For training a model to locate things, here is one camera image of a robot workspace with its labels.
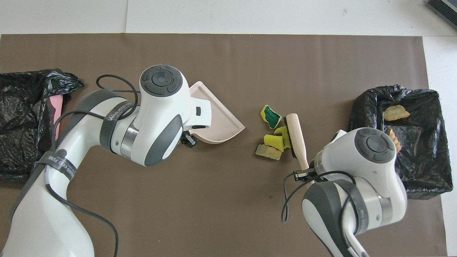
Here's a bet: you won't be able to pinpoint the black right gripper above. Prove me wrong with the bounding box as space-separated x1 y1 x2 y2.
293 166 320 182

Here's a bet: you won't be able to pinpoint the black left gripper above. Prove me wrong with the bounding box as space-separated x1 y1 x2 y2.
180 130 198 148

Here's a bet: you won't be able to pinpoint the pale pink plastic dustpan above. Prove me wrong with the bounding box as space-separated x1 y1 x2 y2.
188 81 246 145

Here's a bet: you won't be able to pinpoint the beige hand brush black bristles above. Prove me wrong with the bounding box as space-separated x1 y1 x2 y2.
285 113 315 186

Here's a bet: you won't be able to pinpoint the beige sponge chunk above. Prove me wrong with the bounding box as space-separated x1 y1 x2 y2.
255 143 282 161

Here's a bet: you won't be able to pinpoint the large yellow sponge piece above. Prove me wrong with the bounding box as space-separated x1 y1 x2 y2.
263 133 286 153

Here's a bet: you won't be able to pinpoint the small yellow sponge piece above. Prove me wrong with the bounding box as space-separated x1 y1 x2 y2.
274 126 291 150

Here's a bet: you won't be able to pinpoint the green and yellow sponge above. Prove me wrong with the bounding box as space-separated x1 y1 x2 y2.
260 105 282 130

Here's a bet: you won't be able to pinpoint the golden croissant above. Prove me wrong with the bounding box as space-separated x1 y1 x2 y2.
387 128 402 154
383 105 410 121

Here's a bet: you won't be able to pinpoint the black bag lined box bin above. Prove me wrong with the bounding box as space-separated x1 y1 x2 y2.
348 84 453 200

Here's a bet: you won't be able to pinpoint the pink plastic bin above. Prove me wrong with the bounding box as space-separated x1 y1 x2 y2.
48 95 64 140

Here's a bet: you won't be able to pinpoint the crumpled black trash bag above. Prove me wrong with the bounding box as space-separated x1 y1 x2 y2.
0 69 85 182

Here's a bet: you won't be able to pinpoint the brown paper table mat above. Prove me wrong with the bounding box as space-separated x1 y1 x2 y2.
0 33 448 257

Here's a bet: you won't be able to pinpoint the black ribbed device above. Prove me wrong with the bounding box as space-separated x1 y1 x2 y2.
427 0 457 30

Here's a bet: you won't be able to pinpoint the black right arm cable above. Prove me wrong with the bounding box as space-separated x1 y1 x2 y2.
281 171 357 223

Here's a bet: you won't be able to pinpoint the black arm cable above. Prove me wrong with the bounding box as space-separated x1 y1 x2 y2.
281 171 357 223
45 74 141 257

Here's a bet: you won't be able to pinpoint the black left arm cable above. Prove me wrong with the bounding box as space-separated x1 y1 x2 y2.
45 74 141 257

